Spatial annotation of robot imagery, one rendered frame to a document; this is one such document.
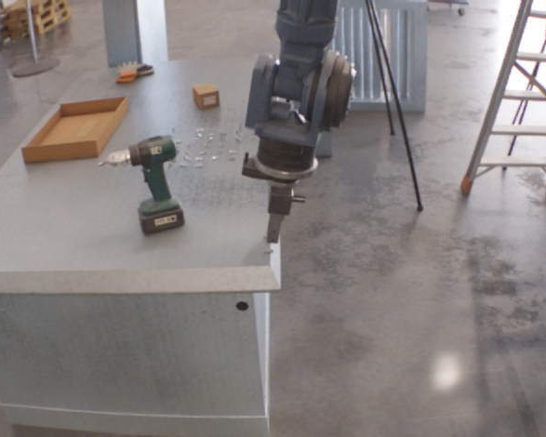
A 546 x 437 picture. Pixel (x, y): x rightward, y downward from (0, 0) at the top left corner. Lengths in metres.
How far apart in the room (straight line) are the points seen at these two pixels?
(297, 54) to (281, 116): 0.16
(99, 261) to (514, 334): 1.46
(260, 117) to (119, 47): 2.06
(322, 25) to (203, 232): 0.61
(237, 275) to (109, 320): 0.38
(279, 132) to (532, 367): 1.27
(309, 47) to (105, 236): 0.71
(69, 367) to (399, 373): 1.05
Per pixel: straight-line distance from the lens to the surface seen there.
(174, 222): 1.52
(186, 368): 1.63
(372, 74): 3.99
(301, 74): 1.23
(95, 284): 1.45
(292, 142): 1.26
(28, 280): 1.51
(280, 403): 1.92
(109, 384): 1.74
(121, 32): 3.24
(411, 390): 1.97
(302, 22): 1.16
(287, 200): 1.33
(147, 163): 1.45
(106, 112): 2.40
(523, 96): 2.64
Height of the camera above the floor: 1.44
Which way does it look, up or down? 32 degrees down
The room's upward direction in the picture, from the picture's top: 2 degrees counter-clockwise
